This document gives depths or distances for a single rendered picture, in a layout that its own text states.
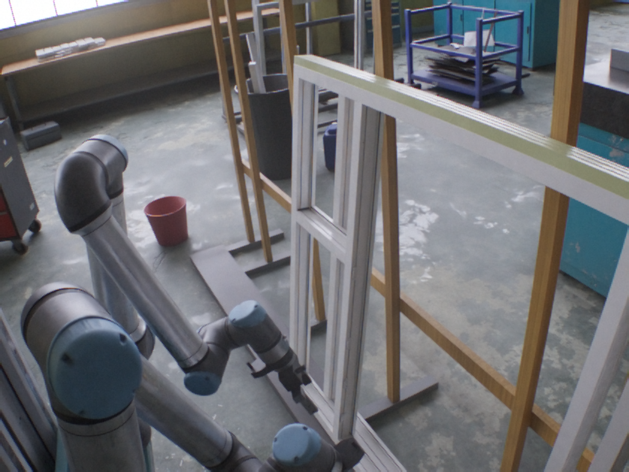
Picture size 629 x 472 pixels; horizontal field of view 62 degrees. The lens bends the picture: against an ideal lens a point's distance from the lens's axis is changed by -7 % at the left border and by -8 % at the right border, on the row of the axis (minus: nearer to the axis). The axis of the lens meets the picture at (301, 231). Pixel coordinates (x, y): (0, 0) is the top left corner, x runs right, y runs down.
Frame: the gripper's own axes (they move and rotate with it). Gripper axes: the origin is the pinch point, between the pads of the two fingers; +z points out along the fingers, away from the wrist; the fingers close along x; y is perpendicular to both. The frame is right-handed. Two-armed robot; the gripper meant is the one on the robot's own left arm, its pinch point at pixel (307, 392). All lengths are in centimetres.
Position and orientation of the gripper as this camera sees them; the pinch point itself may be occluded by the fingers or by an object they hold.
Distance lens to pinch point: 165.4
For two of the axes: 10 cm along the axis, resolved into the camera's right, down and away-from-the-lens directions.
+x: -1.2, -3.8, 9.2
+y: 8.6, -5.1, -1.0
